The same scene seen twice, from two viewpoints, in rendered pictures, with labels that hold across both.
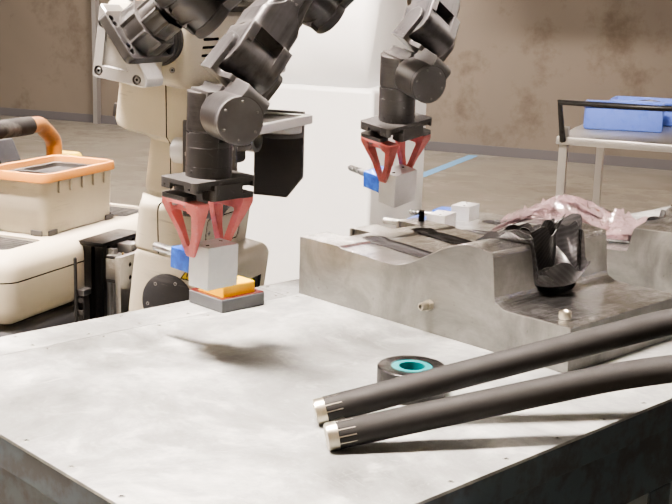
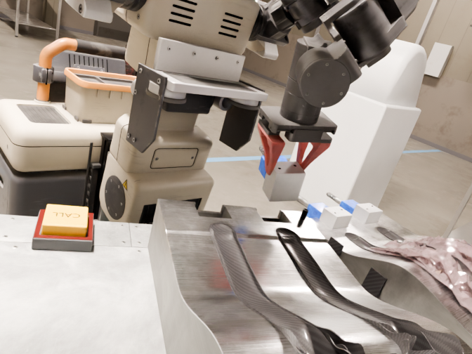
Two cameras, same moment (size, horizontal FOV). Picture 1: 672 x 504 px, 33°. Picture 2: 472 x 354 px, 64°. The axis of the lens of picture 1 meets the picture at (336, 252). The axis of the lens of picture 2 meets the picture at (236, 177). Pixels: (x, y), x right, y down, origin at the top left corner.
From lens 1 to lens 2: 128 cm
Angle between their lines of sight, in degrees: 21
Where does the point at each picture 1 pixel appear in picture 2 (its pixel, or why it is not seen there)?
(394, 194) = (272, 189)
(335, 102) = (365, 105)
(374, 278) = (169, 287)
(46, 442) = not seen: outside the picture
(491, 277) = not seen: outside the picture
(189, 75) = (152, 25)
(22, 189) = (75, 87)
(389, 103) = (289, 96)
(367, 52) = (391, 85)
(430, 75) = (329, 71)
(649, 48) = not seen: outside the picture
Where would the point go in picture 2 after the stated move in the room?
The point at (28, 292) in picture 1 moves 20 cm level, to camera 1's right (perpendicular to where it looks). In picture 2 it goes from (37, 155) to (98, 187)
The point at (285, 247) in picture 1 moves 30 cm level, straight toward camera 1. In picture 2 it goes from (317, 166) to (309, 175)
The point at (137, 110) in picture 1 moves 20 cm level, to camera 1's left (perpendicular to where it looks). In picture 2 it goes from (133, 50) to (67, 27)
